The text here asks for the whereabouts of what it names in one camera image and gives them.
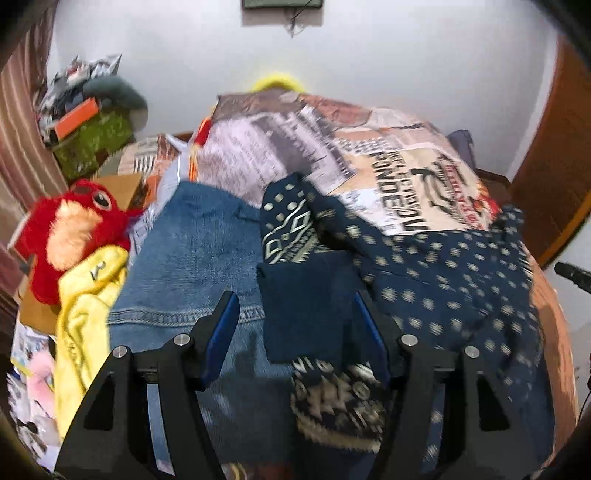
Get brown cardboard box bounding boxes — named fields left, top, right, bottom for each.
left=94, top=172, right=149, bottom=209

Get dark grey cushion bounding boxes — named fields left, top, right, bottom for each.
left=83, top=76, right=149, bottom=126

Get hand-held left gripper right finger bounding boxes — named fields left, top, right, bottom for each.
left=353, top=291, right=527, bottom=480

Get printed blanket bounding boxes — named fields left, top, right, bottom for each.
left=117, top=90, right=581, bottom=455

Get yellow plastic object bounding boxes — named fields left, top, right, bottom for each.
left=252, top=70, right=306, bottom=94

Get orange striped cloth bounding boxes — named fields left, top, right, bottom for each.
left=187, top=115, right=216, bottom=182

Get yellow cloth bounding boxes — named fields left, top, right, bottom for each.
left=54, top=244, right=131, bottom=440

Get blue denim jeans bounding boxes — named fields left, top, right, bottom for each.
left=108, top=181, right=297, bottom=468

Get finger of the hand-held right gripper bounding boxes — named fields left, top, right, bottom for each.
left=554, top=261, right=591, bottom=294

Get orange box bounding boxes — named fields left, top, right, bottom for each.
left=48, top=97, right=100, bottom=142

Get striped curtain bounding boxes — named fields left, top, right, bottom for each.
left=0, top=14, right=71, bottom=298

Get green patterned box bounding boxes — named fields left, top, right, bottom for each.
left=52, top=111, right=136, bottom=182

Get pile of clutter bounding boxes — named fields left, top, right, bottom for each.
left=36, top=54, right=123, bottom=131

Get red plush toy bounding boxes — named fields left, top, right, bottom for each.
left=14, top=179, right=145, bottom=306

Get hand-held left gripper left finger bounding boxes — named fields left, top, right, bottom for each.
left=55, top=291, right=242, bottom=480

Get navy patterned hooded jacket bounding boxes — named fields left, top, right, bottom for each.
left=256, top=172, right=557, bottom=472

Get small black wall monitor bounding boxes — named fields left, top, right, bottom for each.
left=242, top=0, right=325, bottom=11

